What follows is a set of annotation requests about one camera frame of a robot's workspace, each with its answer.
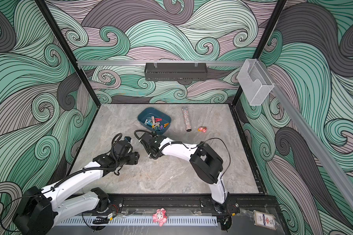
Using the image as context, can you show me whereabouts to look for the aluminium rail back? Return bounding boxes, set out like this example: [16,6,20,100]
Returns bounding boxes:
[76,60,245,67]

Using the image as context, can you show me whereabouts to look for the black wall tray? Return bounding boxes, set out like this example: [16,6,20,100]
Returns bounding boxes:
[144,63,208,81]

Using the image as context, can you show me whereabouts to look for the aluminium rail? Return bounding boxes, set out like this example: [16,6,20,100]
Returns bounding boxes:
[76,60,245,67]
[257,60,353,211]

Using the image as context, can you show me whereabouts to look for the clear plastic wall holder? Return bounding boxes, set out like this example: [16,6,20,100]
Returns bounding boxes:
[237,59,274,106]

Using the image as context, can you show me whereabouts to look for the badge card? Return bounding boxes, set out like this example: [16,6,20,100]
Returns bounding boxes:
[253,210,276,230]

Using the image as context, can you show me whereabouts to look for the black corner frame post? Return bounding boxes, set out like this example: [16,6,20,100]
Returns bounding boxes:
[232,1,287,107]
[35,0,101,108]

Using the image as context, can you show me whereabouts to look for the pink strawberry bear toy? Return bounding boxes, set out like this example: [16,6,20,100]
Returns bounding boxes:
[198,126,207,133]

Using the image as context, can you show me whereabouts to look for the teal storage box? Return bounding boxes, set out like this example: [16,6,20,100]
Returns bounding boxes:
[137,107,172,135]

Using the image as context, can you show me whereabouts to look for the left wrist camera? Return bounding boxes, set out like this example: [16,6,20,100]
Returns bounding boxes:
[113,140,133,157]

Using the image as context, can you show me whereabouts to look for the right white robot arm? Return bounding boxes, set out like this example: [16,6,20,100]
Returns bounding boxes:
[135,131,228,205]

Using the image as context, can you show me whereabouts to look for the pink pig plush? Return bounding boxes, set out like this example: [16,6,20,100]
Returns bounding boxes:
[153,208,167,227]

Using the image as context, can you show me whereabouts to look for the black corner frame post left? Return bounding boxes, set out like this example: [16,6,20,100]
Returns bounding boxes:
[35,0,101,108]

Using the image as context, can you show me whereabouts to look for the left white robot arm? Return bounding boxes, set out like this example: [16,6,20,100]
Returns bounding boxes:
[12,152,140,235]

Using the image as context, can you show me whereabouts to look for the white slotted cable duct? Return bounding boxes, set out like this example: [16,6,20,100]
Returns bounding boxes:
[58,215,218,227]

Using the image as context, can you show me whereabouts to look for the rhinestone silver microphone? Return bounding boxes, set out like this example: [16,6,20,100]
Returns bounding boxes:
[181,106,192,132]

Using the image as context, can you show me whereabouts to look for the black corner frame post right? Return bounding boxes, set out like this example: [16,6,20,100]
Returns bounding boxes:
[232,1,287,107]

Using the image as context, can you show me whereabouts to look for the aluminium rail right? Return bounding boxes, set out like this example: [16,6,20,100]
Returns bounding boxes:
[257,60,353,211]

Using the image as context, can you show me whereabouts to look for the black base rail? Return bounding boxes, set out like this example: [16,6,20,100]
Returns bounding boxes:
[108,193,278,213]

